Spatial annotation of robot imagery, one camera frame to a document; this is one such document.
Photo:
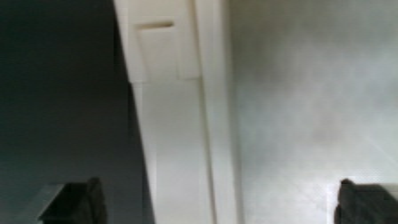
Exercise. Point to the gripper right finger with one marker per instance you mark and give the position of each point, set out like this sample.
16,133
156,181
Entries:
366,203

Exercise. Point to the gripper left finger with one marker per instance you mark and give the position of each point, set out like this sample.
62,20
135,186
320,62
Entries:
76,207

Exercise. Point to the white desk tabletop tray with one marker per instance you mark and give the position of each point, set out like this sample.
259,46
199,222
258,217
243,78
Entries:
300,94

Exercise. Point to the white front fence wall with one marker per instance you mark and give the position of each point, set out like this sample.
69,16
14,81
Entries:
160,44

